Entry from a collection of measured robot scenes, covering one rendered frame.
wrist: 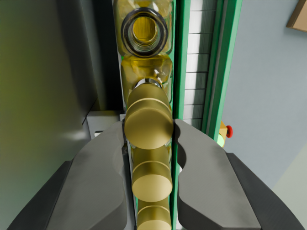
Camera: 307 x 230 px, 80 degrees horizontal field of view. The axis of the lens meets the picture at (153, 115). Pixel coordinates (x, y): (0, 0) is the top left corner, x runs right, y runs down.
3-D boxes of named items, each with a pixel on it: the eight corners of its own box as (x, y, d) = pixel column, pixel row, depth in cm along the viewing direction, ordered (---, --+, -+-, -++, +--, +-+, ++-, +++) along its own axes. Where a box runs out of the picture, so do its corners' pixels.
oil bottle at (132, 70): (131, 39, 36) (115, 65, 17) (160, 38, 36) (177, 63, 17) (133, 68, 38) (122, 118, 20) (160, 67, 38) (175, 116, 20)
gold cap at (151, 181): (131, 140, 18) (128, 175, 14) (168, 138, 18) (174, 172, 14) (134, 167, 20) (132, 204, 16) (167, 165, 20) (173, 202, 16)
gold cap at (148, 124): (125, 84, 15) (119, 107, 11) (168, 82, 15) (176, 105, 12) (129, 121, 17) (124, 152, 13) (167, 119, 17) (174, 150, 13)
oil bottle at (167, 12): (128, 4, 33) (106, -10, 14) (159, 3, 33) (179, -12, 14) (130, 38, 36) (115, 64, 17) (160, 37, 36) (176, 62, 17)
